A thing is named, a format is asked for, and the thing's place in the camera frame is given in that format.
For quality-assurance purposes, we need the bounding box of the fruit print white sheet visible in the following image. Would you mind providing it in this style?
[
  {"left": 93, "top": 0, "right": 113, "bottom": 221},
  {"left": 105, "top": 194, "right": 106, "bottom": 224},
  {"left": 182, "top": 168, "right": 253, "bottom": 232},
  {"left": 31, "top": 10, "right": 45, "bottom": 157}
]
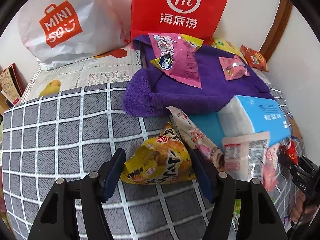
[{"left": 20, "top": 44, "right": 142, "bottom": 103}]

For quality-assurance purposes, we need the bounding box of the blue tissue pack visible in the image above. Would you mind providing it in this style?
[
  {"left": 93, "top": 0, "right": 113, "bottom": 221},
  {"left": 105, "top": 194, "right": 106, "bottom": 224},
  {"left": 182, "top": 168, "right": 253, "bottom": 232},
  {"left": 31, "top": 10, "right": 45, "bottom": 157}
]
[{"left": 189, "top": 95, "right": 291, "bottom": 148}]

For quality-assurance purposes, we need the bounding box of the right hand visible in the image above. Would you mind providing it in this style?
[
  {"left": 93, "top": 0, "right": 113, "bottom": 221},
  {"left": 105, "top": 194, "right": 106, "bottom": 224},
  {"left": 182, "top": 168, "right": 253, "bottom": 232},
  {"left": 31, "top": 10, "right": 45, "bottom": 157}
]
[{"left": 290, "top": 190, "right": 318, "bottom": 223}]

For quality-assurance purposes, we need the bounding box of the red small snack packet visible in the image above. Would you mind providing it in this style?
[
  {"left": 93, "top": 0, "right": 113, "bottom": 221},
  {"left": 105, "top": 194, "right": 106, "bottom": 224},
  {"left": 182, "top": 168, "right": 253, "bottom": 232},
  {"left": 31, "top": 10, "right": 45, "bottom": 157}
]
[{"left": 280, "top": 140, "right": 299, "bottom": 165}]

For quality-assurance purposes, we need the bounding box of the pink wafer snack packet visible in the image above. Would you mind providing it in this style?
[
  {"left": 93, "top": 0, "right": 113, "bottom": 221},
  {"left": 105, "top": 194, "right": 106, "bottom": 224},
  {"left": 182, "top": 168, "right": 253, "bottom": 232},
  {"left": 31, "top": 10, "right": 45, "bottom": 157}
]
[{"left": 262, "top": 143, "right": 280, "bottom": 192}]

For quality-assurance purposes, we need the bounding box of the wooden furniture with boxes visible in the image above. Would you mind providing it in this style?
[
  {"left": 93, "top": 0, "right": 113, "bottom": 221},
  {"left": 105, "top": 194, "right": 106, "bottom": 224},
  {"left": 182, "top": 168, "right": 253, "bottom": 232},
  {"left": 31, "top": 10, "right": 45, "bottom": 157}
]
[{"left": 1, "top": 63, "right": 24, "bottom": 115}]

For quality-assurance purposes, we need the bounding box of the pink snack packet silver band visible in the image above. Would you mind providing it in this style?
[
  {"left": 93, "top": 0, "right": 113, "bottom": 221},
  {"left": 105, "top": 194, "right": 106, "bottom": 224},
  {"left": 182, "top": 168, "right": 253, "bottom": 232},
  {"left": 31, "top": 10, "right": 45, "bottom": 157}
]
[{"left": 219, "top": 55, "right": 250, "bottom": 81}]

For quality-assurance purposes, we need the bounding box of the long strawberry biscuit packet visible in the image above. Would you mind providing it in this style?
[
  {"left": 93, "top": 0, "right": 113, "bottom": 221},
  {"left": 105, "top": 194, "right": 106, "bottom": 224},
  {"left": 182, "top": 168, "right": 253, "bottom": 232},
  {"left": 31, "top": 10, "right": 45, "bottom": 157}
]
[{"left": 167, "top": 106, "right": 225, "bottom": 171}]

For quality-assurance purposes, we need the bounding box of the orange chips bag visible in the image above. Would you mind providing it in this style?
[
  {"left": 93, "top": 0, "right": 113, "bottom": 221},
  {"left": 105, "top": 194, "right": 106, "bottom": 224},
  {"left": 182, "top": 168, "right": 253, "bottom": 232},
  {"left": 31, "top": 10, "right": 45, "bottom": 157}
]
[{"left": 240, "top": 45, "right": 269, "bottom": 72}]

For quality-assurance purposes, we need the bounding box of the yellow chips bag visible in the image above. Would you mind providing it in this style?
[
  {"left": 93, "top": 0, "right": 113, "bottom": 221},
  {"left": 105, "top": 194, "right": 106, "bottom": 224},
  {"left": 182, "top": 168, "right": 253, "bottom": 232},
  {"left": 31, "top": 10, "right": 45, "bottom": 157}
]
[{"left": 210, "top": 37, "right": 247, "bottom": 62}]

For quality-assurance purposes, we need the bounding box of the purple towel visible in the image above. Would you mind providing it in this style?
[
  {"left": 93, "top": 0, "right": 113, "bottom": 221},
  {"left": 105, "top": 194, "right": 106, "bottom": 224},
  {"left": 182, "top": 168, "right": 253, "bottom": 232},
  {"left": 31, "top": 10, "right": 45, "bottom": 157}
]
[{"left": 123, "top": 35, "right": 274, "bottom": 117}]

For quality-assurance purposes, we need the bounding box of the brown wooden door frame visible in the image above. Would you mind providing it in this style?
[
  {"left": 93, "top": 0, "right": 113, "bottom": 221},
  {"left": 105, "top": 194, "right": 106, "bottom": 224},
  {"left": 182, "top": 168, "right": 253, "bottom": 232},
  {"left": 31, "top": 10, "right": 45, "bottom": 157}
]
[{"left": 259, "top": 0, "right": 293, "bottom": 62}]

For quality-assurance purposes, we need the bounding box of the pink yellow candy bag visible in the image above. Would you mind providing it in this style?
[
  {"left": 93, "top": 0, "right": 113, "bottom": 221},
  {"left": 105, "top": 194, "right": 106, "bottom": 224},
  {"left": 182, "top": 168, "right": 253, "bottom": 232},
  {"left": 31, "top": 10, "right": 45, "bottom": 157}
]
[{"left": 148, "top": 33, "right": 203, "bottom": 88}]

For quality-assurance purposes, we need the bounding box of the white Miniso plastic bag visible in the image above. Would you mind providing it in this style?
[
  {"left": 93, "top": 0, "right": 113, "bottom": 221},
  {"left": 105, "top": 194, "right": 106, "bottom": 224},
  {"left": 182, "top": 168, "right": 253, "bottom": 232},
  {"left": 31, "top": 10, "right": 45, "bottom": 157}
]
[{"left": 18, "top": 0, "right": 125, "bottom": 70}]

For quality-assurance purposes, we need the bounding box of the red Haidilao paper bag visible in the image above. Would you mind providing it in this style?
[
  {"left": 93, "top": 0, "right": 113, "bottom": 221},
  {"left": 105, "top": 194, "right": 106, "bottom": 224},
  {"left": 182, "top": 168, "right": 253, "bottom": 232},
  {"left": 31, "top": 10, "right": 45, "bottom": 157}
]
[{"left": 131, "top": 0, "right": 228, "bottom": 42}]

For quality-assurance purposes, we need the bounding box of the yellow crispy noodle bag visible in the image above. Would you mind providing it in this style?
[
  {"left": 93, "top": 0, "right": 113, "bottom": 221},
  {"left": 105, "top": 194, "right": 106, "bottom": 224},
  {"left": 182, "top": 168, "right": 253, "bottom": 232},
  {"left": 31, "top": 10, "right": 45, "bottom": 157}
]
[{"left": 120, "top": 122, "right": 195, "bottom": 185}]

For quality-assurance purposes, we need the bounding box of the white barcode snack packet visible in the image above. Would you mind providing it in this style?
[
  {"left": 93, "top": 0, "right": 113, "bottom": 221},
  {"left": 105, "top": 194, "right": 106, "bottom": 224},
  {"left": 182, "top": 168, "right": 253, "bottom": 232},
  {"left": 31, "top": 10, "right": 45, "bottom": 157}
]
[{"left": 222, "top": 132, "right": 270, "bottom": 181}]

